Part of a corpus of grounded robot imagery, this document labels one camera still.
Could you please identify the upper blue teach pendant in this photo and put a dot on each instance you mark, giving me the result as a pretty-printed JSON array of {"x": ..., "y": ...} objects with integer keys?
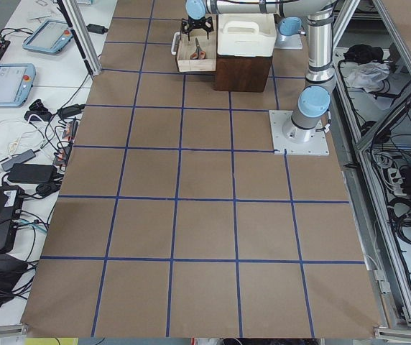
[{"x": 49, "y": 38}]

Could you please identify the black orange scissors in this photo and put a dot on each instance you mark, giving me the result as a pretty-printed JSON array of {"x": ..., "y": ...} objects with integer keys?
[{"x": 199, "y": 53}]

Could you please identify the aluminium frame post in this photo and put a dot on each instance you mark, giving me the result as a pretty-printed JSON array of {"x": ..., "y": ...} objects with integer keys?
[{"x": 75, "y": 21}]

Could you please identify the white plastic tray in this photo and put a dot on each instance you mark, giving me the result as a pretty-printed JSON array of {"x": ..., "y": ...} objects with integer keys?
[{"x": 246, "y": 35}]

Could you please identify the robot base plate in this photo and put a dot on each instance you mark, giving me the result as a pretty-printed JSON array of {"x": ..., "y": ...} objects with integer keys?
[{"x": 287, "y": 139}]

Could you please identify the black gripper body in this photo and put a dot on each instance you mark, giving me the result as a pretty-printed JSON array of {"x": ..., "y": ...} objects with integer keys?
[{"x": 196, "y": 25}]

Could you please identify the white crumpled cloth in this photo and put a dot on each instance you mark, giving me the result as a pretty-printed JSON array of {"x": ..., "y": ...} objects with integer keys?
[{"x": 369, "y": 76}]

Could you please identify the large black power brick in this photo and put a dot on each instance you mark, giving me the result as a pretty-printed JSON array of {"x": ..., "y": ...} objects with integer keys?
[{"x": 31, "y": 173}]

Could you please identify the dark brown wooden cabinet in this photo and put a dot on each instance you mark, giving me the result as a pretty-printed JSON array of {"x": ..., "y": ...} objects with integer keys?
[{"x": 242, "y": 74}]

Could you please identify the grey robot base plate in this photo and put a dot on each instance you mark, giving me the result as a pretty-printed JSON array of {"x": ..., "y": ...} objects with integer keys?
[{"x": 292, "y": 42}]

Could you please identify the lower blue teach pendant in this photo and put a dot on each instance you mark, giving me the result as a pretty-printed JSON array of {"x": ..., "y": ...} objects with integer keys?
[{"x": 16, "y": 81}]

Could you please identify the blue teach pendant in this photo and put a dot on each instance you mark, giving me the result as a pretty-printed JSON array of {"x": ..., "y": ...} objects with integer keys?
[
  {"x": 16, "y": 81},
  {"x": 49, "y": 38}
]

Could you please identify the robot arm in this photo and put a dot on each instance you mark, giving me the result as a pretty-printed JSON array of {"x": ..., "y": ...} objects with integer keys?
[
  {"x": 320, "y": 78},
  {"x": 289, "y": 26}
]

